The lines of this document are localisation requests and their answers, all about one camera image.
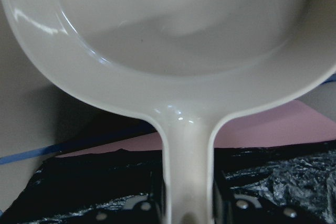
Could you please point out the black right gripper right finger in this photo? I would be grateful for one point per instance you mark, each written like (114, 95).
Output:
(229, 207)

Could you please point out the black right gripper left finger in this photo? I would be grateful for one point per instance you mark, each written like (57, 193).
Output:
(129, 209)

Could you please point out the beige plastic dustpan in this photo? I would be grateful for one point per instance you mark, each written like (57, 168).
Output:
(185, 66)

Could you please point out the black trash bag bin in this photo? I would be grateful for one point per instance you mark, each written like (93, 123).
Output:
(69, 189)

